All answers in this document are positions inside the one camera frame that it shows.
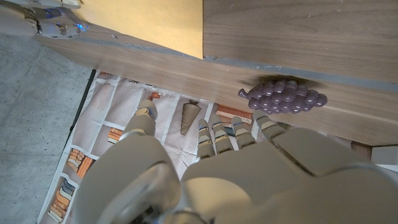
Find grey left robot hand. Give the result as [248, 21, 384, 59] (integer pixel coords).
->
[71, 99, 398, 224]

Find printed bookshelf backdrop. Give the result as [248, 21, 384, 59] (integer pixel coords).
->
[37, 70, 398, 224]

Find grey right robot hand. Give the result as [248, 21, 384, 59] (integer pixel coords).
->
[29, 0, 90, 40]

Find yellow-orange paper envelope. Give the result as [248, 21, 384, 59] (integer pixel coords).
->
[73, 0, 203, 59]

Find black backdrop stand pole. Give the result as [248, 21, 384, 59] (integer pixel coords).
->
[63, 68, 98, 153]

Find purple toy grapes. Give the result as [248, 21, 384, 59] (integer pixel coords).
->
[238, 80, 328, 114]

